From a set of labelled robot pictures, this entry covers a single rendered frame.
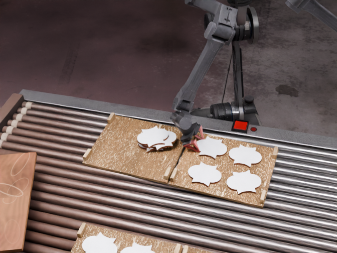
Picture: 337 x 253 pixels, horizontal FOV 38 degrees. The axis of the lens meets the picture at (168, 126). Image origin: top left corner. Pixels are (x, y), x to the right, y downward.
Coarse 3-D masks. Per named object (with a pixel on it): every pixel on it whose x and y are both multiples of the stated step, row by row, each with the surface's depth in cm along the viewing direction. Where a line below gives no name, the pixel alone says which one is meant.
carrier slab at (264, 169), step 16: (224, 144) 227; (240, 144) 227; (192, 160) 220; (208, 160) 220; (224, 160) 220; (272, 160) 218; (176, 176) 214; (224, 176) 212; (208, 192) 206; (224, 192) 206; (256, 192) 205
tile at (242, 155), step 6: (234, 150) 222; (240, 150) 222; (246, 150) 222; (252, 150) 222; (234, 156) 219; (240, 156) 219; (246, 156) 219; (252, 156) 219; (258, 156) 219; (234, 162) 217; (240, 162) 217; (246, 162) 216; (252, 162) 216; (258, 162) 216
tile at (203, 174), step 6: (192, 168) 215; (198, 168) 215; (204, 168) 215; (210, 168) 215; (216, 168) 215; (192, 174) 212; (198, 174) 212; (204, 174) 212; (210, 174) 212; (216, 174) 212; (198, 180) 210; (204, 180) 210; (210, 180) 209; (216, 180) 209
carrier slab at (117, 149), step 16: (112, 128) 239; (128, 128) 238; (144, 128) 238; (160, 128) 237; (176, 128) 237; (96, 144) 231; (112, 144) 230; (128, 144) 230; (176, 144) 228; (96, 160) 223; (112, 160) 222; (128, 160) 222; (144, 160) 222; (160, 160) 221; (176, 160) 221; (144, 176) 214; (160, 176) 214
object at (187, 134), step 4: (192, 124) 225; (196, 124) 223; (180, 128) 219; (192, 128) 220; (184, 132) 220; (188, 132) 219; (192, 132) 219; (184, 136) 221; (188, 136) 219; (192, 136) 219; (180, 140) 221; (184, 140) 220
